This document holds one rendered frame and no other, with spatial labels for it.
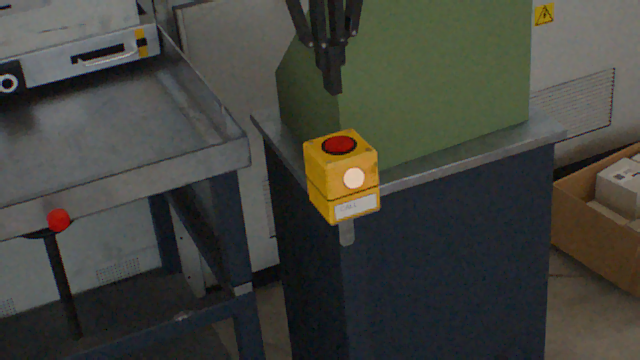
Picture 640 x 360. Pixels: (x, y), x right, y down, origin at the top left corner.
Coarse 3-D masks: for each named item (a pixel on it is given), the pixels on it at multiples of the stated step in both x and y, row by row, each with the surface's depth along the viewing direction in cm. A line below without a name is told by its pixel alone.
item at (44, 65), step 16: (144, 16) 178; (112, 32) 173; (144, 32) 175; (48, 48) 170; (64, 48) 171; (80, 48) 172; (96, 48) 173; (112, 48) 174; (0, 64) 167; (32, 64) 170; (48, 64) 171; (64, 64) 172; (112, 64) 176; (32, 80) 171; (48, 80) 172
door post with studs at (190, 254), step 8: (144, 0) 211; (152, 16) 213; (176, 216) 239; (184, 232) 242; (184, 240) 243; (192, 240) 244; (184, 248) 244; (192, 248) 245; (184, 256) 246; (192, 256) 247; (192, 264) 248; (192, 272) 249; (200, 272) 250; (192, 280) 250; (200, 280) 251; (192, 288) 251; (200, 288) 252; (200, 296) 253
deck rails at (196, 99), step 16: (160, 32) 176; (160, 48) 180; (176, 48) 168; (160, 64) 178; (176, 64) 172; (192, 64) 162; (160, 80) 173; (176, 80) 173; (192, 80) 164; (176, 96) 167; (192, 96) 167; (208, 96) 157; (192, 112) 162; (208, 112) 160; (208, 128) 157; (224, 128) 153; (208, 144) 153
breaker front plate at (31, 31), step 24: (24, 0) 165; (48, 0) 167; (72, 0) 169; (96, 0) 170; (120, 0) 172; (0, 24) 165; (24, 24) 167; (48, 24) 169; (72, 24) 171; (96, 24) 172; (120, 24) 174; (0, 48) 167; (24, 48) 169
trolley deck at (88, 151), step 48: (48, 96) 172; (96, 96) 171; (144, 96) 169; (0, 144) 160; (48, 144) 158; (96, 144) 157; (144, 144) 156; (192, 144) 154; (240, 144) 156; (0, 192) 147; (48, 192) 146; (96, 192) 149; (144, 192) 153; (0, 240) 146
